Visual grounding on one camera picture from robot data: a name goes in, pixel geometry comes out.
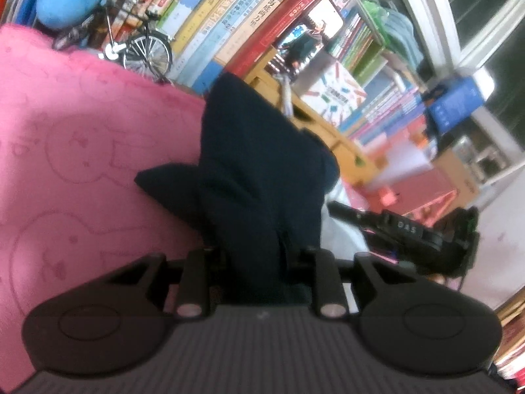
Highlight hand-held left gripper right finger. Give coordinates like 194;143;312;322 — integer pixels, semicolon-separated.
284;234;415;319

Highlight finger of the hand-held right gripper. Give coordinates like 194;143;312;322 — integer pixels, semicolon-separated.
327;200;370;234

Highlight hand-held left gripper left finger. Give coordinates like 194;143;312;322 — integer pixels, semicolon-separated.
102;248;227;319

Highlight navy and white jacket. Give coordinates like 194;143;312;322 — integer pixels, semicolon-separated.
135;73;370;309

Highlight pink toy house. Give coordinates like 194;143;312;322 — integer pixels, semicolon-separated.
361;143;459;231

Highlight wooden desk organizer with drawers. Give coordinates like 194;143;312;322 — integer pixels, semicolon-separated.
244;47;383;190

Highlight cardboard box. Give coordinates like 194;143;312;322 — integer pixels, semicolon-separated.
435;148;483;211

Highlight white printed box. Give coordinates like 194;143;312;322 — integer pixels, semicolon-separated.
304;61;368;129

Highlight blue box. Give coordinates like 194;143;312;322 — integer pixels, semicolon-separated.
427;78;490;135

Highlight pink blanket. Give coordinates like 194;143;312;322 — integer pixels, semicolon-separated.
0;24;215;379

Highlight row of green books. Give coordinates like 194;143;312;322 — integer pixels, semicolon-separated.
324;0;389;88

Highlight black smartphone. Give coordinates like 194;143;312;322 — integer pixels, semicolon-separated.
268;0;346;79

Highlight folded teal towel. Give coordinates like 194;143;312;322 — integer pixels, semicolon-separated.
383;6;426;71

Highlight miniature bicycle model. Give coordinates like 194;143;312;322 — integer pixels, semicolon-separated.
53;0;176;85

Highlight row of picture books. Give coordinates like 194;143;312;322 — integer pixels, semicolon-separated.
94;0;321;96

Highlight grey charging cable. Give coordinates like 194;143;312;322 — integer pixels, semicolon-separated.
277;72;297;118

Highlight white window frame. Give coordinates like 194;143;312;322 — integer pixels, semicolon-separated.
389;0;525;182

